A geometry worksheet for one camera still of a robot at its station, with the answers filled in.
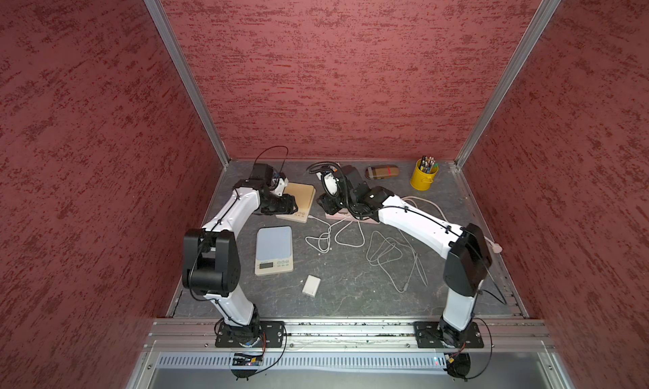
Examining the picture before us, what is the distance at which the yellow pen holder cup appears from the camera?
0.99m

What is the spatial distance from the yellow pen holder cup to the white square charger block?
23.6 inches

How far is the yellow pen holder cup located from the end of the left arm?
56 centimetres

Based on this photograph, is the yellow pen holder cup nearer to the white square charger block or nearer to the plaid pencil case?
the plaid pencil case

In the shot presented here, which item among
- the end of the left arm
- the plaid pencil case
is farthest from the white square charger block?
the plaid pencil case

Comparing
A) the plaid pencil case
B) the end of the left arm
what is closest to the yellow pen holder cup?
the plaid pencil case

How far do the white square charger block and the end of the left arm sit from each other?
24cm

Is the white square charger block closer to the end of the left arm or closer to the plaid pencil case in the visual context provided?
the end of the left arm

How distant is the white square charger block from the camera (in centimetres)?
82

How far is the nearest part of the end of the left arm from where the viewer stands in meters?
0.81

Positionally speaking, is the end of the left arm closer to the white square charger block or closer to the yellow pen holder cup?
the white square charger block

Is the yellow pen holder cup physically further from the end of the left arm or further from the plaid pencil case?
the end of the left arm
